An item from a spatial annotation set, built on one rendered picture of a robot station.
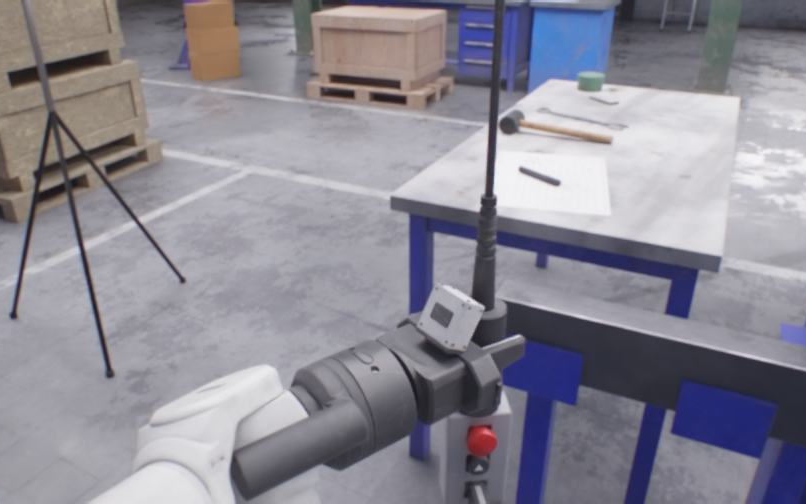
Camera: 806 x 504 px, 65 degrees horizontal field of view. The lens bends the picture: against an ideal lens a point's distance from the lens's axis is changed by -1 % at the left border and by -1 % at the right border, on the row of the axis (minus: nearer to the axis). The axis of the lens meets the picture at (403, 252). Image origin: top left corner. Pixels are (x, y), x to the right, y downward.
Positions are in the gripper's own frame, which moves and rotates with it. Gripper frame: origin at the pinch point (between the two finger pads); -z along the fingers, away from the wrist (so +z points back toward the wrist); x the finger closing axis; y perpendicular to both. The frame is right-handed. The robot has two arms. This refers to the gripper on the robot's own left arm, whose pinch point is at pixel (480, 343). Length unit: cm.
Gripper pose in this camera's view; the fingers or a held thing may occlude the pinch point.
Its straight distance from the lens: 62.0
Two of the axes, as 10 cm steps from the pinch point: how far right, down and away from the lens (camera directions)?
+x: 6.0, 3.6, -7.2
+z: -8.0, 2.7, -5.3
